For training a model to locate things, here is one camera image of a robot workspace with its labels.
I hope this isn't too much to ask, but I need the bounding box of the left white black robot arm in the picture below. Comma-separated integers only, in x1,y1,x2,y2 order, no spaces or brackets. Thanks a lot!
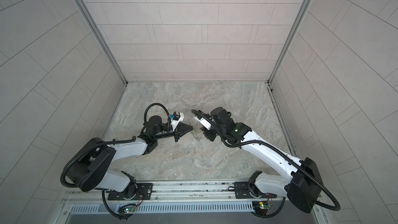
60,113,193,192

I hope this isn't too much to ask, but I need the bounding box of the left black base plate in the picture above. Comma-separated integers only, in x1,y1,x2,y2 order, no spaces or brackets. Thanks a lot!
107,183,153,201

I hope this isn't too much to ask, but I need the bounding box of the left black corrugated cable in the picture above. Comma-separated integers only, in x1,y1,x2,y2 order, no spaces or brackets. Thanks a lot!
59,103,171,189

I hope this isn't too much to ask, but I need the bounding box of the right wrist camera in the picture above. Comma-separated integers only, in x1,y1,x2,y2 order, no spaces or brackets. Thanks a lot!
194,115,211,130

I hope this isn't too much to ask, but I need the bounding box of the right black corrugated cable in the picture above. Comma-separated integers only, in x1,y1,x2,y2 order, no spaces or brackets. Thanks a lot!
191,109,341,212

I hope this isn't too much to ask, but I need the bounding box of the aluminium mounting rail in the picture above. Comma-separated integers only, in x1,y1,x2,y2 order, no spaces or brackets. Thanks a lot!
60,178,322,205

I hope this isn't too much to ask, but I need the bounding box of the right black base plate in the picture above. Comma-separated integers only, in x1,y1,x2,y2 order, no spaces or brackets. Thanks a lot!
228,181,277,199

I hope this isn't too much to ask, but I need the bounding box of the black corrugated cable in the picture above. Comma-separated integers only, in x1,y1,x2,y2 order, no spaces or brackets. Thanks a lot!
59,103,171,189
191,109,341,212

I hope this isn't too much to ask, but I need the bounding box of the metal key holder plate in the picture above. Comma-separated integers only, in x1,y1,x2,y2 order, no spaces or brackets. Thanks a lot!
191,128,200,142

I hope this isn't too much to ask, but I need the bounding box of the perforated vent strip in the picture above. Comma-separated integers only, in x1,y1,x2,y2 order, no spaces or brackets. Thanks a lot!
70,201,254,214

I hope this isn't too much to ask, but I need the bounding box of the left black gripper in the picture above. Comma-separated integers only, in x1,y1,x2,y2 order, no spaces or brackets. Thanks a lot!
153,124,192,145

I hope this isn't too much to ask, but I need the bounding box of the left circuit board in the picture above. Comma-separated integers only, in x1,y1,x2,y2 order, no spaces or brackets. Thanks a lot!
118,204,137,214

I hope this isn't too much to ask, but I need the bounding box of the circuit board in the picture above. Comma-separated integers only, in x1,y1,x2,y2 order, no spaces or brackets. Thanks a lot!
118,204,137,214
252,201,272,216

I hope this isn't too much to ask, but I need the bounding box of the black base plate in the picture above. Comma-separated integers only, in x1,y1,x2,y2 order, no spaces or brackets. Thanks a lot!
107,183,153,201
228,181,277,199

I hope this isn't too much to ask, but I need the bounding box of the right circuit board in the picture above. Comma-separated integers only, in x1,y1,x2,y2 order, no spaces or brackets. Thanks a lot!
252,201,272,216

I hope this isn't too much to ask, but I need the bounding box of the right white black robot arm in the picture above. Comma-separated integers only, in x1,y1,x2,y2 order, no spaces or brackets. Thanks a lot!
194,107,322,213

